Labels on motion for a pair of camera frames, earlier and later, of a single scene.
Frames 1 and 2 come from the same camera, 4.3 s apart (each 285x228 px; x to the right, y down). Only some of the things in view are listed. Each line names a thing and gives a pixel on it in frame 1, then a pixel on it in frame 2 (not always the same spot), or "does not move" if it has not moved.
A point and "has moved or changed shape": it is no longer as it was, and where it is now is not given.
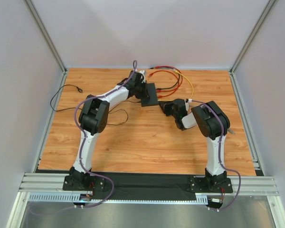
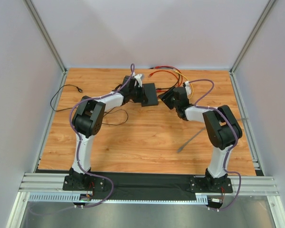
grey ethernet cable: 232,132 has moved or changed shape
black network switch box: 152,99 does not move
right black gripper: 170,108 → 170,99
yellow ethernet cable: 178,72 does not move
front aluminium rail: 39,183 does not move
